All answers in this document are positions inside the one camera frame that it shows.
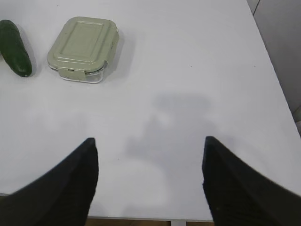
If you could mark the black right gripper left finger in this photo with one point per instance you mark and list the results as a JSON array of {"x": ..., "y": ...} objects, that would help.
[{"x": 61, "y": 197}]

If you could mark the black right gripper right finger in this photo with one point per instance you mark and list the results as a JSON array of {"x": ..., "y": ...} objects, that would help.
[{"x": 238, "y": 195}]

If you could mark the green cucumber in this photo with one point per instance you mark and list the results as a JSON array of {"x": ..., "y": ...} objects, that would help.
[{"x": 13, "y": 50}]

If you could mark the glass container with green lid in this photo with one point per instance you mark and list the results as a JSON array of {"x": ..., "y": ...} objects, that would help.
[{"x": 84, "y": 49}]

